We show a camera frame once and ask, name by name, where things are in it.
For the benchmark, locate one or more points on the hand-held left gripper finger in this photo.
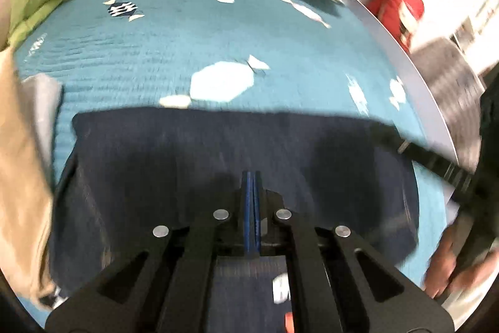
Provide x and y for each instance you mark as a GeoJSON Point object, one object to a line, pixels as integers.
{"type": "Point", "coordinates": [248, 208]}
{"type": "Point", "coordinates": [257, 208]}

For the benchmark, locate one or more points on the dark navy zip garment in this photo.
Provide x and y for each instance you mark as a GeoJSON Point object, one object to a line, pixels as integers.
{"type": "Point", "coordinates": [156, 161]}

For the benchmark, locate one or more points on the person's right hand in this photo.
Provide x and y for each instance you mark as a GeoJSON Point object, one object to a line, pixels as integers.
{"type": "Point", "coordinates": [440, 266]}

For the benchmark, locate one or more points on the grey ribbed object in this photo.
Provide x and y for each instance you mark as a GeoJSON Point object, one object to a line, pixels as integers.
{"type": "Point", "coordinates": [448, 91]}

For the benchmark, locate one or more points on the teal printed blanket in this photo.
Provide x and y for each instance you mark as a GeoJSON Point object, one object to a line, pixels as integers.
{"type": "Point", "coordinates": [156, 44]}

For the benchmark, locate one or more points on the red object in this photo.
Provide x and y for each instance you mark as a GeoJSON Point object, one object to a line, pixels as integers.
{"type": "Point", "coordinates": [393, 9]}

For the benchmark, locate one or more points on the beige cloth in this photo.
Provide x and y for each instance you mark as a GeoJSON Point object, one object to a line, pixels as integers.
{"type": "Point", "coordinates": [19, 181]}

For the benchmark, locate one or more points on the grey cloth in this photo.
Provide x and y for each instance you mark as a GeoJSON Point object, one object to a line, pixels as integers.
{"type": "Point", "coordinates": [43, 103]}

